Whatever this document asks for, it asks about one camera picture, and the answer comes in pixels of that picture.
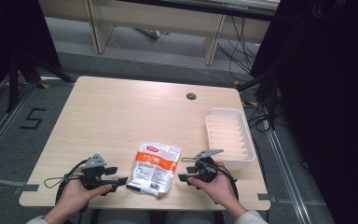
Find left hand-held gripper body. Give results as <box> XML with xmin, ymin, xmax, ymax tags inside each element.
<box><xmin>80</xmin><ymin>153</ymin><xmax>110</xmax><ymax>190</ymax></box>

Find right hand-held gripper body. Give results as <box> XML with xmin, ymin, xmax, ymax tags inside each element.
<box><xmin>193</xmin><ymin>148</ymin><xmax>226</xmax><ymax>185</ymax></box>

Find white and orange packet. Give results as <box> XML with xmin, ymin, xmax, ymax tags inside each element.
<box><xmin>126</xmin><ymin>140</ymin><xmax>183</xmax><ymax>199</ymax></box>

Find person's right hand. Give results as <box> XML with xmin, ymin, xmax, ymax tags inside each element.
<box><xmin>187</xmin><ymin>160</ymin><xmax>241</xmax><ymax>215</ymax></box>

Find person's left hand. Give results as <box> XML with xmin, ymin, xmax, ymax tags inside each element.
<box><xmin>53</xmin><ymin>167</ymin><xmax>114</xmax><ymax>217</ymax></box>

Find person's legs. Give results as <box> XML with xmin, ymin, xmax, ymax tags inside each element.
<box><xmin>88</xmin><ymin>208</ymin><xmax>227</xmax><ymax>224</ymax></box>

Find white plastic bin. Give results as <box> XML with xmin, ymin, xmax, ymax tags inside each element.
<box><xmin>205</xmin><ymin>107</ymin><xmax>256</xmax><ymax>172</ymax></box>

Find black metal stand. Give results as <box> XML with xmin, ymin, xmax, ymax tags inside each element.
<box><xmin>7</xmin><ymin>50</ymin><xmax>75</xmax><ymax>114</ymax></box>

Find black curtain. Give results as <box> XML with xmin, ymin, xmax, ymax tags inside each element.
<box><xmin>249</xmin><ymin>0</ymin><xmax>358</xmax><ymax>224</ymax></box>
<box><xmin>0</xmin><ymin>0</ymin><xmax>62</xmax><ymax>110</ymax></box>

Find beige wooden desk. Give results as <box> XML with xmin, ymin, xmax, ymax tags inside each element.
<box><xmin>37</xmin><ymin>0</ymin><xmax>282</xmax><ymax>66</ymax></box>

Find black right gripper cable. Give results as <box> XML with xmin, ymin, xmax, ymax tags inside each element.
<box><xmin>215</xmin><ymin>163</ymin><xmax>241</xmax><ymax>202</ymax></box>

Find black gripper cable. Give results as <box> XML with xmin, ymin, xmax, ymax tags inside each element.
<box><xmin>54</xmin><ymin>158</ymin><xmax>90</xmax><ymax>214</ymax></box>
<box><xmin>215</xmin><ymin>163</ymin><xmax>241</xmax><ymax>202</ymax></box>

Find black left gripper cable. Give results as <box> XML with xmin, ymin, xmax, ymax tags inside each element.
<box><xmin>54</xmin><ymin>158</ymin><xmax>90</xmax><ymax>214</ymax></box>

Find grey looped gripper cable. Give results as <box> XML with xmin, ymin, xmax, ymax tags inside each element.
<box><xmin>43</xmin><ymin>173</ymin><xmax>85</xmax><ymax>189</ymax></box>

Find metal floor rail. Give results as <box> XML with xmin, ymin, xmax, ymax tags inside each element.
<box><xmin>0</xmin><ymin>82</ymin><xmax>36</xmax><ymax>169</ymax></box>
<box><xmin>262</xmin><ymin>119</ymin><xmax>313</xmax><ymax>224</ymax></box>

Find black floor cables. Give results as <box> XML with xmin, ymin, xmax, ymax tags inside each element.
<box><xmin>215</xmin><ymin>15</ymin><xmax>264</xmax><ymax>83</ymax></box>

